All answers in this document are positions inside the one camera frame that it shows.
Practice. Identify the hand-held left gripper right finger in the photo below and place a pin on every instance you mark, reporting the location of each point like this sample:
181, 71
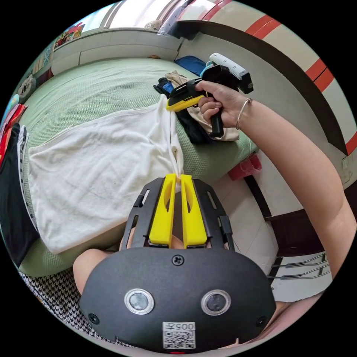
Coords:
193, 223

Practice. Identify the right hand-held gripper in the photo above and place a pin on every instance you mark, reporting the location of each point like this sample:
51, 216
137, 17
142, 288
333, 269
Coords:
220, 74

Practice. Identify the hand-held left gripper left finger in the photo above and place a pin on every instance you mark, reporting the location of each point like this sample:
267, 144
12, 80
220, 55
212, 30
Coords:
161, 220

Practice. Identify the white t-shirt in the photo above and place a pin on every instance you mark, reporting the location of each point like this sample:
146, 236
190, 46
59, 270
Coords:
97, 167

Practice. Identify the person's right forearm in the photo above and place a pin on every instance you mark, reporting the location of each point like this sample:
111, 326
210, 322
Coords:
293, 156

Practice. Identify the person's right hand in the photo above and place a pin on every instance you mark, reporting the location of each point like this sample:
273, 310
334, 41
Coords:
227, 106

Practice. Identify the pile of clothes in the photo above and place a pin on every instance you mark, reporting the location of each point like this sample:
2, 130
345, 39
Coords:
195, 131
11, 195

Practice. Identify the red basket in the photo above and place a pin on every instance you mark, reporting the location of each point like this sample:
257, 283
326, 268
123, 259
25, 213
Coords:
245, 167

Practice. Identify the bed with green mat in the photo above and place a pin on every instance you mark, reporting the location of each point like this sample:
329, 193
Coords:
83, 83

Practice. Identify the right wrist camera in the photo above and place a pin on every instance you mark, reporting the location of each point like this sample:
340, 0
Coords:
233, 67

